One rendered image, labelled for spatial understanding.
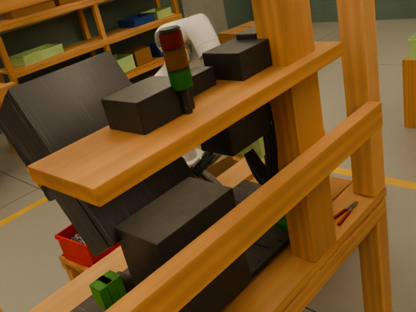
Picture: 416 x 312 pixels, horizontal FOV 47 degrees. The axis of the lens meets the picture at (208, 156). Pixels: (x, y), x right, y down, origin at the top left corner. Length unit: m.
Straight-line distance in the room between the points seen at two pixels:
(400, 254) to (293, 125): 1.83
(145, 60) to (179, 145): 6.84
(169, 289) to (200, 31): 0.98
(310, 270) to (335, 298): 1.21
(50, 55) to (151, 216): 5.70
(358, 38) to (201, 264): 0.96
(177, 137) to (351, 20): 0.89
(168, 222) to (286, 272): 0.49
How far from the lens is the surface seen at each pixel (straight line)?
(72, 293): 1.76
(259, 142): 2.47
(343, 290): 2.85
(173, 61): 1.04
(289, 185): 1.30
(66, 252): 2.11
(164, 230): 1.25
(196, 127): 1.01
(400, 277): 2.92
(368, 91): 1.75
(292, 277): 1.58
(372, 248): 2.08
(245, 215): 1.17
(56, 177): 0.97
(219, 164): 2.28
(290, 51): 1.32
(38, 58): 6.82
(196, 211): 1.30
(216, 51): 1.29
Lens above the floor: 1.90
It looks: 24 degrees down
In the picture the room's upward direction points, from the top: 13 degrees counter-clockwise
